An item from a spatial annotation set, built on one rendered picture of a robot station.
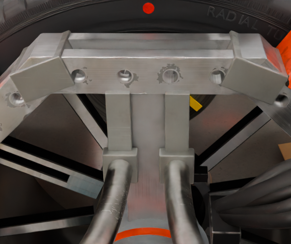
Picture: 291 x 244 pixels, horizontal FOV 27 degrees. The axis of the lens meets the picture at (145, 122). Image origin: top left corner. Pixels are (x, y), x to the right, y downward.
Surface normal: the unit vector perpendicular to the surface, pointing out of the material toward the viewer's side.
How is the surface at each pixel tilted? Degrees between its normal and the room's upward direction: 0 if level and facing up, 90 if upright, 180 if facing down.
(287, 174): 26
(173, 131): 90
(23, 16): 88
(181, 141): 90
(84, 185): 90
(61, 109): 0
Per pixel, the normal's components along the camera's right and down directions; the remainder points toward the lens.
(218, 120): -0.02, -0.86
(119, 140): -0.04, 0.51
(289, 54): -0.83, -0.50
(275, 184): -0.58, -0.12
